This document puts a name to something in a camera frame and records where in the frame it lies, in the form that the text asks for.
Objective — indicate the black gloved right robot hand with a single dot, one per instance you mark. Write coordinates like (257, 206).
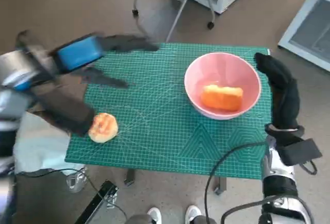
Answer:
(286, 97)

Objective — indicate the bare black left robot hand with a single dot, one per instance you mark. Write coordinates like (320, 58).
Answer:
(77, 54)

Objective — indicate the long twisted toy bread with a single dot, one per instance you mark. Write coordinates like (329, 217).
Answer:
(221, 99)

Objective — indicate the pink bowl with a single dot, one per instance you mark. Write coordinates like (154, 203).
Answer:
(221, 67)

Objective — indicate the round toy bread bun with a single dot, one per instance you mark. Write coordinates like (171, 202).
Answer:
(104, 128)

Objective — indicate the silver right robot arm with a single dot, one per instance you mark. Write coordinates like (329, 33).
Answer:
(278, 185)

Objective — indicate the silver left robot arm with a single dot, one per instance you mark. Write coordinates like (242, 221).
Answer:
(15, 67)

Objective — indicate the large white mesh cabinet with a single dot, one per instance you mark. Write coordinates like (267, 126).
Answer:
(309, 28)

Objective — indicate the person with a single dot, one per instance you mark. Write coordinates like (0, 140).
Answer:
(38, 146)
(154, 213)

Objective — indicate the metal table leg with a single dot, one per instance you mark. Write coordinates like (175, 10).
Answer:
(220, 185)
(129, 177)

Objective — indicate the grey metal rod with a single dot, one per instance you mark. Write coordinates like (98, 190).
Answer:
(180, 13)

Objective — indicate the green cutting mat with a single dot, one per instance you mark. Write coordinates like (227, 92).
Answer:
(159, 131)

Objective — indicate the grey white sneaker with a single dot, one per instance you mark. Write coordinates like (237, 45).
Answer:
(76, 181)

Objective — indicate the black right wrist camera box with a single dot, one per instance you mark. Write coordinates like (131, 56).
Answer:
(300, 152)

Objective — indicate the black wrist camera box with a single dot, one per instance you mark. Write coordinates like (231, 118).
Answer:
(300, 152)
(67, 113)

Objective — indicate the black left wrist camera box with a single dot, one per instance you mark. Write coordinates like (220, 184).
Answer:
(67, 113)

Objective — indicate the black bar with metal bracket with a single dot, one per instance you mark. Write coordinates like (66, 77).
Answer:
(98, 200)

